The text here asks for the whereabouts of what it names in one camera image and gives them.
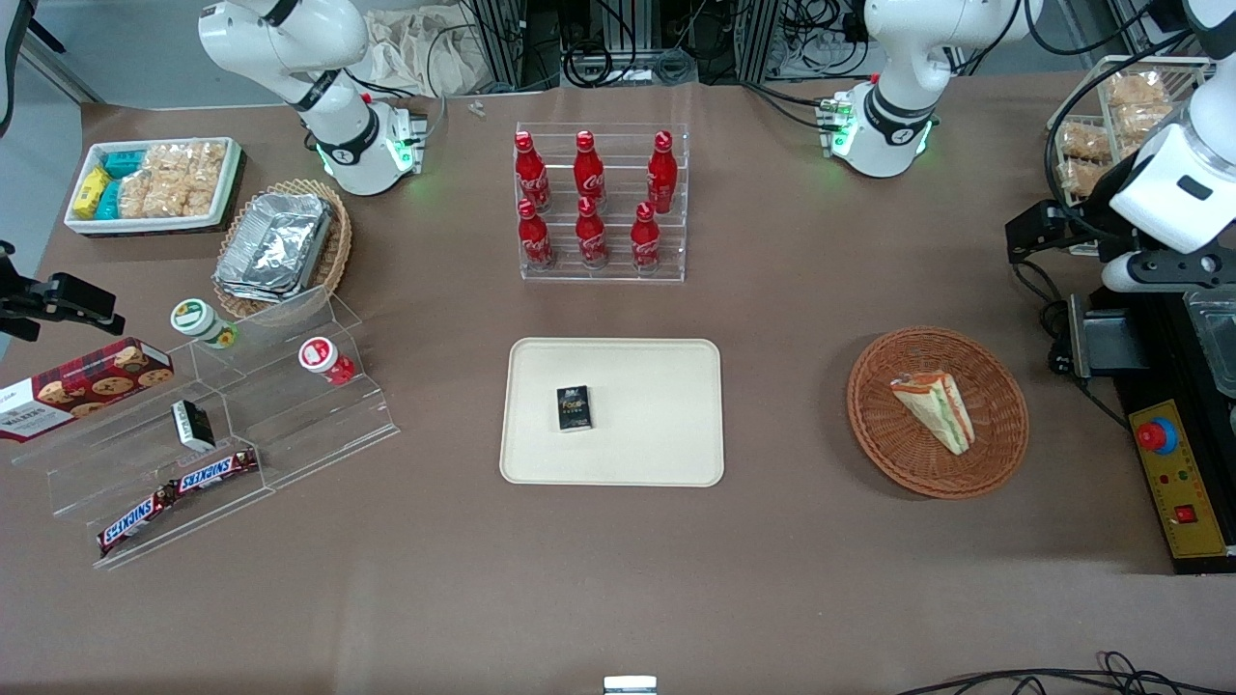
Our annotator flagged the small black printed box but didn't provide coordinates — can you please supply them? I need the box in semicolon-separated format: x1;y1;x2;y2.
555;385;593;433

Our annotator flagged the red tartan cookie box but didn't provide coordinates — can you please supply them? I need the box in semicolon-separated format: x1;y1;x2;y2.
0;337;176;444

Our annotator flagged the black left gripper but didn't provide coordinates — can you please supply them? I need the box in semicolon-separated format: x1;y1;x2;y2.
1006;169;1138;264

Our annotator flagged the green lid white cup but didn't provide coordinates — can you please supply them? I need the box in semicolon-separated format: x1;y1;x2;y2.
171;298;240;351

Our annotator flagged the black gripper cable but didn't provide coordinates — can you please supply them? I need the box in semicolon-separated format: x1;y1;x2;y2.
1043;27;1200;242

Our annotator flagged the red lid white cup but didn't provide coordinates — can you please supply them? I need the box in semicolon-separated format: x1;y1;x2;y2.
297;336;357;388

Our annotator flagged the brown Snickers bar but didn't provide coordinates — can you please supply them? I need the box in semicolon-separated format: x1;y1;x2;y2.
96;482;181;557
173;447;261;496

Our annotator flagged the clear rice cracker bag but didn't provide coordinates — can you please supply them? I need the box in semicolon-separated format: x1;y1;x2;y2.
118;145;191;220
183;142;229;216

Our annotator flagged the black arm base cable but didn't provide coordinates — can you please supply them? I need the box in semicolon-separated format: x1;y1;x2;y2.
742;79;843;132

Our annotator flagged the black control box yellow panel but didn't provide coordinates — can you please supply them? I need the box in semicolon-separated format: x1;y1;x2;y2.
1089;288;1236;576

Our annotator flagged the black table cable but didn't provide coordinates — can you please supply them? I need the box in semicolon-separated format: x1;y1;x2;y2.
1009;259;1133;431

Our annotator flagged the beige plastic tray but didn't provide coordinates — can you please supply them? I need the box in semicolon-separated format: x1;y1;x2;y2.
498;336;725;488

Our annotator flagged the black floor cable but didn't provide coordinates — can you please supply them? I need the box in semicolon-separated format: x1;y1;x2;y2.
896;651;1236;695

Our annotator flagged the clear acrylic stepped riser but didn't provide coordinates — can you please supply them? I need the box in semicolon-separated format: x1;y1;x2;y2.
188;285;402;490
12;372;276;570

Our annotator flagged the aluminium frame post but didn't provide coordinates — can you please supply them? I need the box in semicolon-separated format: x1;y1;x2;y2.
471;0;563;90

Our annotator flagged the light wicker basket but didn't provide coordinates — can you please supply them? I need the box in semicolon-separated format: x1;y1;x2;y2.
211;178;354;322

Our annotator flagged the clear acrylic bottle rack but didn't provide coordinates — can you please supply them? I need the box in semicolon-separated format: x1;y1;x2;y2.
514;122;689;284

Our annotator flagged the red cola bottle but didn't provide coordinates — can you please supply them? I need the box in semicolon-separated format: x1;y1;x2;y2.
575;196;610;270
514;131;552;214
574;130;607;209
517;199;556;272
630;201;662;274
646;130;680;216

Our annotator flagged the clear bagged bread snack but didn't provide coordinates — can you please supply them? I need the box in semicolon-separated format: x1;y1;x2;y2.
1056;156;1111;200
1110;101;1175;148
1105;71;1170;108
1058;123;1112;161

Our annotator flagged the white rectangular snack bin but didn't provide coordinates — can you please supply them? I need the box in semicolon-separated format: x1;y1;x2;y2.
64;137;243;236

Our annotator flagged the grey black metal box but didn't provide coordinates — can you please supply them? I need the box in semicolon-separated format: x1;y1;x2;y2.
1066;293;1152;379

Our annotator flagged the clear plastic container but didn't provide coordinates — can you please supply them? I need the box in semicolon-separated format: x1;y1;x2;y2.
1182;293;1236;399

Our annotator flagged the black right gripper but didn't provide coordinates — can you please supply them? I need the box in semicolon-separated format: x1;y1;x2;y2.
0;273;127;343

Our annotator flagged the small black white box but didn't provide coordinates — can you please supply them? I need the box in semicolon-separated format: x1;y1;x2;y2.
171;399;218;454

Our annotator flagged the wrapped triangle sandwich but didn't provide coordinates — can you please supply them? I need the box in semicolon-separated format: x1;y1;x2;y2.
888;371;977;457

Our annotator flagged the yellow snack packet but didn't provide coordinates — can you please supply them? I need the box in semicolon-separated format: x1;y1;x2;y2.
72;166;113;219

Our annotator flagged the black stand pole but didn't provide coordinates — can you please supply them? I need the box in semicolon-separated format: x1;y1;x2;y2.
0;0;67;138

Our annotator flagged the white cloth bag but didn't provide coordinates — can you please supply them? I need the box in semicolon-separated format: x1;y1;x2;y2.
361;8;486;98

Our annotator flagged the aluminium foil container stack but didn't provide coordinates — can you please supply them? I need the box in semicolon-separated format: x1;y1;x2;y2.
213;191;335;304

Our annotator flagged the brown round wicker basket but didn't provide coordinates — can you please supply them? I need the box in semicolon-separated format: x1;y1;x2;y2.
846;325;1031;501

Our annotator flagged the red emergency stop button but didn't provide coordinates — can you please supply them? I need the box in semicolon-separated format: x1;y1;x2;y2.
1136;417;1182;456

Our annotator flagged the white wire rack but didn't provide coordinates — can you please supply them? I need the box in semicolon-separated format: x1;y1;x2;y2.
1047;54;1214;258

